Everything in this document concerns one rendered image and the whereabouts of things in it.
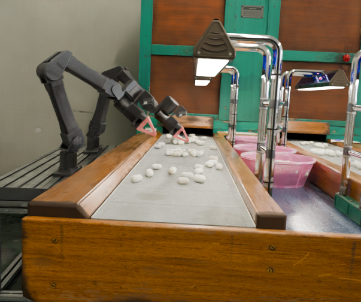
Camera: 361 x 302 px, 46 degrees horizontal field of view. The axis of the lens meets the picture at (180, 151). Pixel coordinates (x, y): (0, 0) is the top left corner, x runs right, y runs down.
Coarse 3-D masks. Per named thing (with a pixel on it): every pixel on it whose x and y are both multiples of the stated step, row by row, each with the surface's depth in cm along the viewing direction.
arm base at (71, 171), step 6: (60, 156) 157; (66, 156) 156; (72, 156) 157; (60, 162) 157; (66, 162) 156; (72, 162) 157; (60, 168) 157; (66, 168) 156; (72, 168) 157; (78, 168) 162; (54, 174) 150; (60, 174) 150; (66, 174) 150
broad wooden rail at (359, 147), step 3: (327, 138) 254; (327, 141) 252; (330, 141) 246; (333, 144) 241; (336, 144) 236; (339, 144) 231; (342, 144) 226; (354, 144) 223; (357, 144) 224; (360, 144) 224; (342, 147) 226; (354, 147) 210; (357, 147) 207; (360, 147) 208; (357, 150) 206; (360, 150) 202
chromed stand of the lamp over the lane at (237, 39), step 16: (240, 48) 115; (256, 48) 115; (272, 48) 101; (272, 64) 101; (272, 80) 101; (272, 96) 101; (272, 112) 102; (272, 128) 102; (272, 144) 102; (256, 160) 119; (272, 160) 103; (256, 176) 119; (272, 176) 104
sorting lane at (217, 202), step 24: (168, 144) 203; (192, 144) 208; (144, 168) 133; (168, 168) 135; (192, 168) 137; (216, 168) 139; (120, 192) 99; (144, 192) 100; (168, 192) 101; (192, 192) 102; (216, 192) 104; (96, 216) 78; (120, 216) 79; (144, 216) 80; (168, 216) 81; (192, 216) 82; (216, 216) 82; (240, 216) 83
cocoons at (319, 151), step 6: (300, 144) 232; (306, 144) 236; (318, 144) 222; (324, 144) 228; (312, 150) 192; (318, 150) 200; (324, 150) 197; (330, 150) 195; (336, 150) 197; (354, 162) 157; (360, 162) 160; (360, 168) 151
